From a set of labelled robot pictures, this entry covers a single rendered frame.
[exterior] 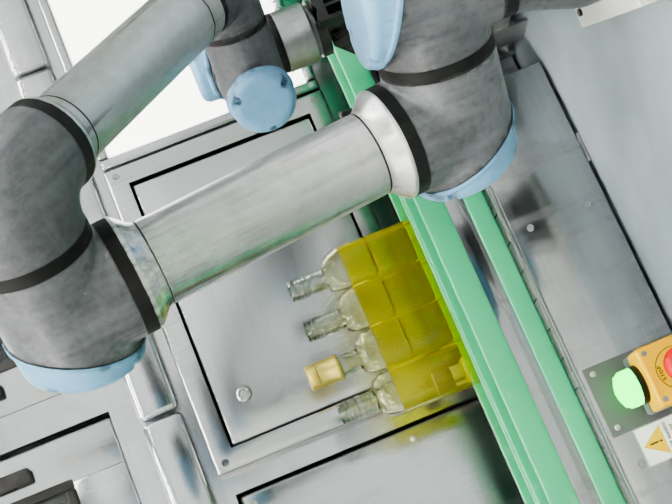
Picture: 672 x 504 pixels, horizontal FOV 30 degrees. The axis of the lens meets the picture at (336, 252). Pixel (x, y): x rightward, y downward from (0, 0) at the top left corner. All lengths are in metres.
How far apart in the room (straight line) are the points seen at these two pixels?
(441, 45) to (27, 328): 0.45
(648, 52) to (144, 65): 0.49
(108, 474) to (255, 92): 0.66
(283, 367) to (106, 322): 0.64
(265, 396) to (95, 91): 0.69
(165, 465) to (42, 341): 0.64
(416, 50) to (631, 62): 0.26
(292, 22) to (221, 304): 0.46
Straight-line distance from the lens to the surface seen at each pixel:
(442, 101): 1.19
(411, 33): 1.15
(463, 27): 1.17
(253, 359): 1.75
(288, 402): 1.73
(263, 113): 1.38
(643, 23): 1.26
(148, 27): 1.25
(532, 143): 1.54
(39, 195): 1.09
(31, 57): 1.94
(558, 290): 1.49
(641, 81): 1.32
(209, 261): 1.15
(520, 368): 1.49
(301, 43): 1.49
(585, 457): 1.48
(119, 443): 1.80
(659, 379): 1.42
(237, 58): 1.37
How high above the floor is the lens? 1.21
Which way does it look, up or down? 5 degrees down
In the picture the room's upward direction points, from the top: 112 degrees counter-clockwise
